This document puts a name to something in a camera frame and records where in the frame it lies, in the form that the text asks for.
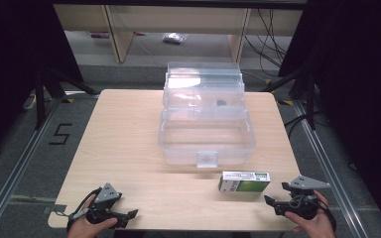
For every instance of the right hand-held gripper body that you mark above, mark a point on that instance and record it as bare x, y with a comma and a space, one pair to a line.
302, 198

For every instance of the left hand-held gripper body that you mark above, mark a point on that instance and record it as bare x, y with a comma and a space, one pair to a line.
105, 198

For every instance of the green and white carton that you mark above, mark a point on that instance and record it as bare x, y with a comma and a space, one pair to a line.
244, 185

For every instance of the clear plastic storage box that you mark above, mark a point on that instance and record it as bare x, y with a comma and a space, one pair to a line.
208, 139

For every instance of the person's right hand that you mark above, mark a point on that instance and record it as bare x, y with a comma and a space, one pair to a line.
314, 226

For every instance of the person's left hand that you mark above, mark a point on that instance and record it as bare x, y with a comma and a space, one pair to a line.
86, 228

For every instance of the yellow tape piece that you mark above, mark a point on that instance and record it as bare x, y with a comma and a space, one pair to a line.
68, 100
285, 102

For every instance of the black metal stand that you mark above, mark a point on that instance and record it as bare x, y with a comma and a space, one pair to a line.
310, 99
40, 99

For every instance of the small dark item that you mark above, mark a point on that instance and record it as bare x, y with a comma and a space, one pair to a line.
221, 102

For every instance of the black curtain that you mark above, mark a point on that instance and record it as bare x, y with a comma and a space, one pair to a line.
10, 49
360, 66

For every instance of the clear plastic bag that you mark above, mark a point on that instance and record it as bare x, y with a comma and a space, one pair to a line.
174, 38

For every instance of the aluminium floor rail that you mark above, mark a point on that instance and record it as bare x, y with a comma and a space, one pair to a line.
16, 168
327, 165

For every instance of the beige wooden desk frame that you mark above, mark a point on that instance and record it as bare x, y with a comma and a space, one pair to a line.
122, 29

